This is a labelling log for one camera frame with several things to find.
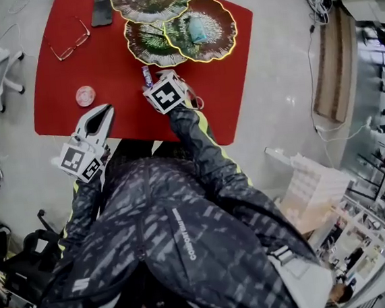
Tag red tablecloth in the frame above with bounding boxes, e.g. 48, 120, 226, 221
22, 0, 266, 165

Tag brown-rimmed leaf plate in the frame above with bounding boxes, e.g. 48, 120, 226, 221
109, 0, 240, 73

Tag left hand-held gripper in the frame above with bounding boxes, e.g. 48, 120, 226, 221
52, 102, 123, 186

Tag thin-framed eyeglasses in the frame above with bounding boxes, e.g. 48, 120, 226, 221
43, 19, 93, 63

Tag person's left forearm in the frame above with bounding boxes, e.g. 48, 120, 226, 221
51, 173, 117, 258

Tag white patterned carton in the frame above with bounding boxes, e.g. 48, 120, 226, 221
265, 140, 356, 237

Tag black office chair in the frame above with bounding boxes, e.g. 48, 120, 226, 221
0, 206, 75, 305

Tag small teal bottle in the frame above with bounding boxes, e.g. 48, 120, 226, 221
187, 16, 209, 45

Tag black smartphone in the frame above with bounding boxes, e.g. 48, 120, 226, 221
88, 0, 115, 28

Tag person's right forearm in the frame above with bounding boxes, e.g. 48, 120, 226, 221
167, 99, 254, 193

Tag person's dark patterned jacket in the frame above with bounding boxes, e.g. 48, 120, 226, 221
20, 140, 335, 308

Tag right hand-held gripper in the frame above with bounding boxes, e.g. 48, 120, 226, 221
140, 68, 192, 117

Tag round pink container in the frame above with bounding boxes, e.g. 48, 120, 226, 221
74, 84, 98, 108

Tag white shelf rack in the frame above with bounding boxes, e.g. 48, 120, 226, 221
312, 181, 385, 294

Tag brown wooden floor board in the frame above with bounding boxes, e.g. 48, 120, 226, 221
303, 4, 366, 126

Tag grey backpack strap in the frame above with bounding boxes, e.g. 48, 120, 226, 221
267, 241, 335, 308

